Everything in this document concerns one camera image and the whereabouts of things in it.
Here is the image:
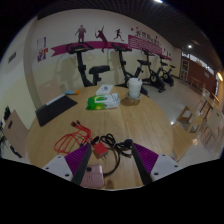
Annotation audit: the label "black flat desk pad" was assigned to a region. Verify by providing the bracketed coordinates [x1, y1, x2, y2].
[35, 94, 79, 128]

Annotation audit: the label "red charging cable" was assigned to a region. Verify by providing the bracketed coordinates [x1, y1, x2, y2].
[53, 119, 101, 155]

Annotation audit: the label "red charger block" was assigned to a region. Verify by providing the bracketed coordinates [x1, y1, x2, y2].
[91, 141, 110, 160]

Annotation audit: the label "green wet wipes pack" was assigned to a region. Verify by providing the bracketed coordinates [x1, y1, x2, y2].
[85, 93, 121, 111]

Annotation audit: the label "white and blue wall poster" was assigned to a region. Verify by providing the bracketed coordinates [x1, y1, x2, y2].
[36, 36, 48, 50]

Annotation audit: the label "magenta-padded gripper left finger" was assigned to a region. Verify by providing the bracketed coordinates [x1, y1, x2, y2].
[41, 143, 93, 186]

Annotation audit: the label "white translucent cup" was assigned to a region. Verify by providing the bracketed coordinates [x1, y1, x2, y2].
[127, 77, 143, 99]

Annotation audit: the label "round wooden coaster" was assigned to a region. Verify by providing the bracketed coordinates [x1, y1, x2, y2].
[120, 95, 141, 107]

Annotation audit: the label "blue and orange marker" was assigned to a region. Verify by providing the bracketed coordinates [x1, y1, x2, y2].
[64, 89, 81, 96]

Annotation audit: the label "large black exercise bike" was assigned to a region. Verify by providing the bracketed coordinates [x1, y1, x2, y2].
[65, 42, 111, 88]

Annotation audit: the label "grey wall sign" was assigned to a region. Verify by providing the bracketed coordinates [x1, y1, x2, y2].
[7, 51, 18, 64]

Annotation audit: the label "magenta wall banner decal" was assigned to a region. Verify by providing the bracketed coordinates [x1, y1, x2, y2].
[50, 34, 174, 62]

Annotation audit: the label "group of wooden chairs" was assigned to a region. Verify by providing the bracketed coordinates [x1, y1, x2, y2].
[171, 88, 224, 161]

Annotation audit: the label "red and white wall poster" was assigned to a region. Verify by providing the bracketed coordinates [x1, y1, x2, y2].
[37, 48, 49, 63]

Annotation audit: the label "black power cord with plug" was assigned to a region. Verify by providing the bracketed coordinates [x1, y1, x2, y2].
[99, 133, 135, 178]

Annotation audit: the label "ceiling lights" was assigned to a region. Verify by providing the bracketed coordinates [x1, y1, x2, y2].
[153, 0, 224, 83]

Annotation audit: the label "wooden chair with handle slot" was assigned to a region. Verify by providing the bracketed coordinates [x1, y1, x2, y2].
[2, 109, 29, 158]

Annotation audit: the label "small white box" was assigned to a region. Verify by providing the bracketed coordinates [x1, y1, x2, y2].
[95, 84, 114, 97]

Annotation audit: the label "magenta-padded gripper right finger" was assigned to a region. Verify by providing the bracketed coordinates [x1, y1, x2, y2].
[131, 142, 184, 186]

